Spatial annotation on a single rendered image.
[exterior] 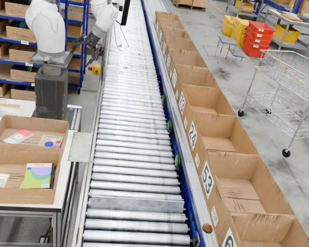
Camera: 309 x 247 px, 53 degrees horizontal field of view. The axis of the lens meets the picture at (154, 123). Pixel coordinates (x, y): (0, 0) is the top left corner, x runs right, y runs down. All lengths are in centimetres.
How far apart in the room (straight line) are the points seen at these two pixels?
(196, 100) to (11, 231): 161
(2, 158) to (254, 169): 133
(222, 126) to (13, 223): 162
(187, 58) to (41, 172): 185
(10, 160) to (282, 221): 135
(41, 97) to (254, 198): 137
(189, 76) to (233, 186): 125
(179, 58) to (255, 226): 197
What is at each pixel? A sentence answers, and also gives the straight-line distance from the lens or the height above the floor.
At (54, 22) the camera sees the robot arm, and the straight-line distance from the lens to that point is 189.
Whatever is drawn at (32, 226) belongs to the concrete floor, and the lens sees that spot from 250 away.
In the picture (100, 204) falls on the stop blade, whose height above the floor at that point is 76.
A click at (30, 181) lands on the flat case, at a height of 80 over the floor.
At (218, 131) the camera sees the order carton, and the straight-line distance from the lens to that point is 200.
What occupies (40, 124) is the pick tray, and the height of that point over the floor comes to 80.
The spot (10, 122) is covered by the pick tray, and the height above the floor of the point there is 80.
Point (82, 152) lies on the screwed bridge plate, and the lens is 190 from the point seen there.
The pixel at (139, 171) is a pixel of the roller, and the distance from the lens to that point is 181.
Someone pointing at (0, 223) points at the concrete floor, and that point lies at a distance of 256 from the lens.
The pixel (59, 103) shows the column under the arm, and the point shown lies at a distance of 205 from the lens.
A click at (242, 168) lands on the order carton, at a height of 96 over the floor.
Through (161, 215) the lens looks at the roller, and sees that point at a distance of 160.
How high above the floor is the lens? 191
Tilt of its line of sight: 31 degrees down
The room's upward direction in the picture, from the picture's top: 11 degrees clockwise
